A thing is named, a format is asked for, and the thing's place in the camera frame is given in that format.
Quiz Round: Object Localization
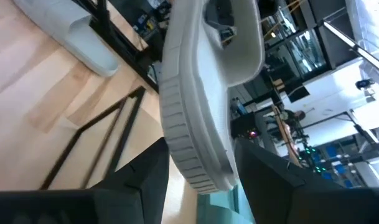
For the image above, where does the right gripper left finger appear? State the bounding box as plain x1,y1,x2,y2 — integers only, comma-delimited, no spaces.
0,138,171,224

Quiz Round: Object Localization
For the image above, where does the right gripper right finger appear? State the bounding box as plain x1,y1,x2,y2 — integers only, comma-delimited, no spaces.
233,138,379,224

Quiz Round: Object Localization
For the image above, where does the green rubber slide sandal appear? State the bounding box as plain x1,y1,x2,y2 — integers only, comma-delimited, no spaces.
196,182,255,224

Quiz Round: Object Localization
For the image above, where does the light grey rubber slide sandal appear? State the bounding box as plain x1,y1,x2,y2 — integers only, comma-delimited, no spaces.
13,0,121,78
157,0,266,195

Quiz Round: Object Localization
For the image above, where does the blue storage bins rack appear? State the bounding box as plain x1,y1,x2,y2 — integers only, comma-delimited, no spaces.
324,144,373,189

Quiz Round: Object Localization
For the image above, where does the person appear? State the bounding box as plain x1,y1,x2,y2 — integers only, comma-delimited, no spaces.
281,108,307,134

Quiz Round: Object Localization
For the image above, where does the black ceiling spotlight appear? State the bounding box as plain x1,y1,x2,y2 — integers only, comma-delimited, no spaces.
355,78,376,91

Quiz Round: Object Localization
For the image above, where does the black aluminium table frame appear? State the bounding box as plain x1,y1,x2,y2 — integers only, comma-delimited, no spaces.
71,0,161,93

